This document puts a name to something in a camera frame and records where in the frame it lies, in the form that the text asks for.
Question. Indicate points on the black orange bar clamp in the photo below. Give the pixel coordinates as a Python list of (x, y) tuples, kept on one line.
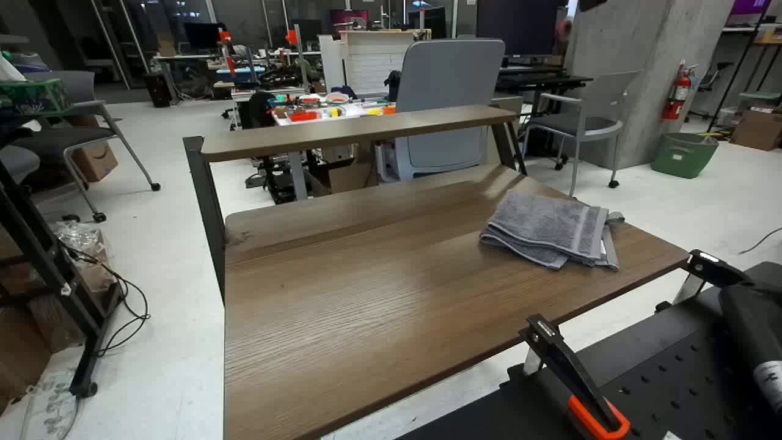
[(586, 404)]

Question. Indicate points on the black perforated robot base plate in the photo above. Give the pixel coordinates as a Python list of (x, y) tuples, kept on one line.
[(674, 376)]

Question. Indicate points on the green plastic bin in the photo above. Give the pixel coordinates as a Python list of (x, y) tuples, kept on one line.
[(682, 154)]

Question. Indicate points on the cardboard box under desk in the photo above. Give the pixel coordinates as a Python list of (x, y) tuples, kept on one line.
[(340, 176)]

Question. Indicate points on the black metal bar clamp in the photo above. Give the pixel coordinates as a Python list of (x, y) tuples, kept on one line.
[(701, 269)]

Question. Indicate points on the white cluttered work table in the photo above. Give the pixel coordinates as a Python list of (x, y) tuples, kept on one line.
[(309, 107)]

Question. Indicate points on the wooden desk upper shelf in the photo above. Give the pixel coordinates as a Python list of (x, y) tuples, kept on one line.
[(336, 133)]

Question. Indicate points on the white whiteboard panel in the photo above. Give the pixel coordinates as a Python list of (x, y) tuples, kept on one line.
[(362, 60)]

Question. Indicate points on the black backpack on table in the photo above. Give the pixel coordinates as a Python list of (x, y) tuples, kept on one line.
[(256, 110)]

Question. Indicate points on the folded grey towel cloth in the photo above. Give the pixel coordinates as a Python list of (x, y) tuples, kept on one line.
[(552, 231)]

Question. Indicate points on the cardboard box under chair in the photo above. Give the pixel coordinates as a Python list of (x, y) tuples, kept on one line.
[(94, 161)]

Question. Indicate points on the grey office chair back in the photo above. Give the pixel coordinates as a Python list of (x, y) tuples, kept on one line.
[(443, 74)]

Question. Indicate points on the cardboard box right background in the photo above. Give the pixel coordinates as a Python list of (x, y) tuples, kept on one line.
[(757, 131)]

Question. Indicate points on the grey rolling chair left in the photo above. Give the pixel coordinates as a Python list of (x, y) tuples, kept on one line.
[(72, 117)]

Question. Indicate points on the grey metal frame chair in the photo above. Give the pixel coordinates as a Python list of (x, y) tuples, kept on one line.
[(585, 115)]

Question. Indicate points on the black metal stand left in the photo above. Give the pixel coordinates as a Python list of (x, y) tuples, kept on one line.
[(60, 279)]

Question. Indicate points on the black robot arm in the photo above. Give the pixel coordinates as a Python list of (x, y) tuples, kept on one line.
[(750, 305)]

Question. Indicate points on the red fire extinguisher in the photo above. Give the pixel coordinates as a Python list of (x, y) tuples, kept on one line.
[(678, 93)]

